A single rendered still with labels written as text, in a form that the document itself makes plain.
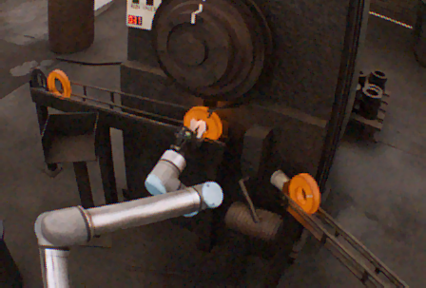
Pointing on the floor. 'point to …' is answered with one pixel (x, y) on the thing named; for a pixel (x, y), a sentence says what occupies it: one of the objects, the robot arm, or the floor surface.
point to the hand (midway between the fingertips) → (202, 124)
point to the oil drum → (70, 10)
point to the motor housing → (241, 216)
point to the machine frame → (277, 158)
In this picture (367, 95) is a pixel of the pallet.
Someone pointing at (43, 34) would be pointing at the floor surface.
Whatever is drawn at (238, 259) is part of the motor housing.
